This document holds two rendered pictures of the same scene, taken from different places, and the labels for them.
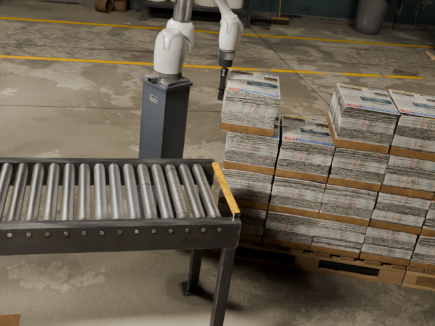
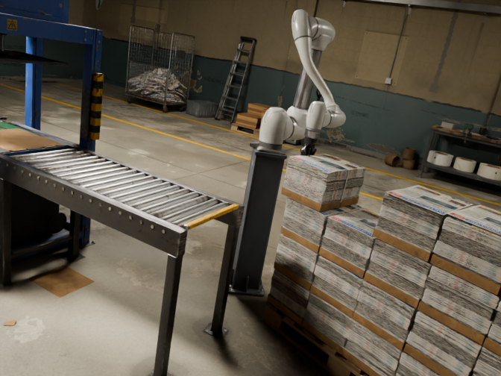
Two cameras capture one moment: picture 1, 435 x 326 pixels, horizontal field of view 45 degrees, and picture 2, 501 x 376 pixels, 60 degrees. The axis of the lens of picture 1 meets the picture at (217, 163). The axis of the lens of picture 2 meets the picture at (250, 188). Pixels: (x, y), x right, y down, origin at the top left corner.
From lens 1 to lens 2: 1.67 m
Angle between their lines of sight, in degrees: 40
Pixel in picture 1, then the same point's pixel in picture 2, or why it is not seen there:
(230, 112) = (290, 179)
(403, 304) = not seen: outside the picture
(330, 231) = (362, 339)
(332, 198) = (367, 299)
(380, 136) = (421, 238)
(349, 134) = (388, 227)
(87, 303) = (136, 298)
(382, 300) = not seen: outside the picture
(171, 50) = (268, 121)
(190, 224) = (145, 217)
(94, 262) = not seen: hidden behind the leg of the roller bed
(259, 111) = (312, 183)
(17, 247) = (49, 193)
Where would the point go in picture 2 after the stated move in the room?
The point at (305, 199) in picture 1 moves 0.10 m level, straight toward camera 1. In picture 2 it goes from (342, 291) to (328, 294)
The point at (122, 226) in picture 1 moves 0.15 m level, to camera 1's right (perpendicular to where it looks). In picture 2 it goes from (103, 200) to (118, 211)
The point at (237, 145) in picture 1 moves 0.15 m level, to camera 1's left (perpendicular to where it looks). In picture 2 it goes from (292, 213) to (273, 204)
